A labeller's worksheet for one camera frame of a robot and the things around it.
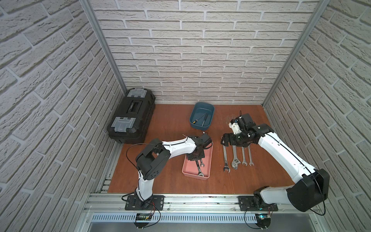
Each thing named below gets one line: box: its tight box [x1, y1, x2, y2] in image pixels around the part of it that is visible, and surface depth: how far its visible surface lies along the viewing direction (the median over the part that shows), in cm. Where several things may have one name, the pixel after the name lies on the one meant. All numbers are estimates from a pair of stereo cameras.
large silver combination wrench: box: [223, 145, 231, 174], surface depth 89 cm
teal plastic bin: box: [189, 101, 215, 131], surface depth 114 cm
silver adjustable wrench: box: [231, 145, 242, 170], surface depth 89 cm
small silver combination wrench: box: [241, 146, 248, 167], surface depth 91 cm
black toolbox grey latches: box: [107, 87, 157, 145], surface depth 94 cm
